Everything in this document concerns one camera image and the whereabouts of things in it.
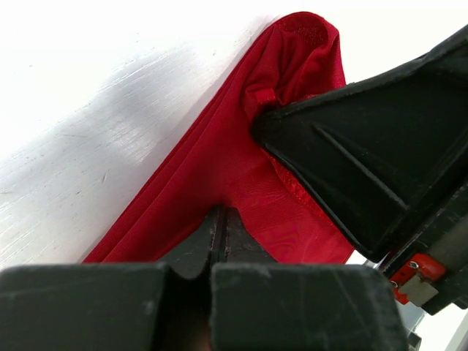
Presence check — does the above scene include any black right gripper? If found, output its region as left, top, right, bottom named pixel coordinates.
left=252, top=72, right=467, bottom=315

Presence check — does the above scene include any red cloth napkin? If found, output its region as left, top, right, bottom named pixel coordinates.
left=86, top=12, right=353, bottom=264

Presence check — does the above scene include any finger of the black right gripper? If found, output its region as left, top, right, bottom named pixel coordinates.
left=345, top=26, right=467, bottom=94

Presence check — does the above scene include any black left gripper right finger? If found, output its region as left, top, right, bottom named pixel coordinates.
left=210, top=208, right=408, bottom=350

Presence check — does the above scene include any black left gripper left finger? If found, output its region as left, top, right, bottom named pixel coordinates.
left=1, top=207, right=224, bottom=350

